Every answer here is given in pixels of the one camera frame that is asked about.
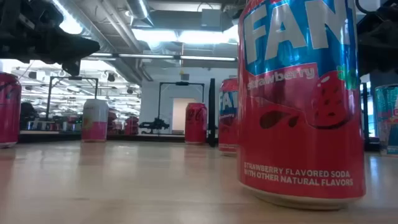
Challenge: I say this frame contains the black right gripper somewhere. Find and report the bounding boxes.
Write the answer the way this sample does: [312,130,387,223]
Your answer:
[356,0,398,77]

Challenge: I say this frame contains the gray ceiling box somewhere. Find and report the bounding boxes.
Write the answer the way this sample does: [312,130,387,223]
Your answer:
[201,8,223,29]

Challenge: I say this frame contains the white and pink can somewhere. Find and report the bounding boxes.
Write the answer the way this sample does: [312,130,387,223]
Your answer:
[81,98,109,143]

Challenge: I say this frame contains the round silver air duct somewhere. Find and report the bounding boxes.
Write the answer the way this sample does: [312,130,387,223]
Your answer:
[126,0,155,28]

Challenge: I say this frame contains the bright ceiling strip light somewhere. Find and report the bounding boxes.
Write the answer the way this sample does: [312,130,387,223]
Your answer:
[51,0,84,35]

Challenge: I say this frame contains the yellow hanging cord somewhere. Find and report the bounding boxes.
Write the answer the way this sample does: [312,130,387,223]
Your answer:
[179,43,185,75]

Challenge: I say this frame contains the black shelf divider post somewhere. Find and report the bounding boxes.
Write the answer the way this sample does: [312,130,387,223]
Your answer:
[207,78,218,147]

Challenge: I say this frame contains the red background can stack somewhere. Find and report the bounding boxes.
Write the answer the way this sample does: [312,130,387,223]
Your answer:
[124,116,140,136]

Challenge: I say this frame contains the magenta red soda can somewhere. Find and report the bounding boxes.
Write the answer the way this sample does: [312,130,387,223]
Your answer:
[0,72,22,149]

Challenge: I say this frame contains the long ceiling light bar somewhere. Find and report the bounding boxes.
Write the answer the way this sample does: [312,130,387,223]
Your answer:
[83,52,239,62]

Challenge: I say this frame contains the red Coke Zero can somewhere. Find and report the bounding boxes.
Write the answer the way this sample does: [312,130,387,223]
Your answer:
[185,103,208,146]

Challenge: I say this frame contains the bright ceiling light panel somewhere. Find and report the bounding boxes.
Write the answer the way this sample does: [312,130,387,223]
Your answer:
[132,26,240,44]

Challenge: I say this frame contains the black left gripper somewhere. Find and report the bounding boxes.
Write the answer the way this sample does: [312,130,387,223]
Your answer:
[0,0,101,77]

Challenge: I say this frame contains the black background arch frame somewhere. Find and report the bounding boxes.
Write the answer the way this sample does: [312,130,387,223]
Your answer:
[45,75,100,122]
[157,81,205,133]

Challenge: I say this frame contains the white doorway panel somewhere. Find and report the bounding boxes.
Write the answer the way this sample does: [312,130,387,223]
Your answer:
[172,98,196,131]

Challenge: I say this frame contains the teal slim energy drink can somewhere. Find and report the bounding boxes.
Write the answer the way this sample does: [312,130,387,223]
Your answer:
[374,83,398,157]

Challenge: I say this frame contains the red Fanta strawberry can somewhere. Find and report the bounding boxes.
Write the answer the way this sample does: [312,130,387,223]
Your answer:
[218,77,239,157]
[237,0,367,211]

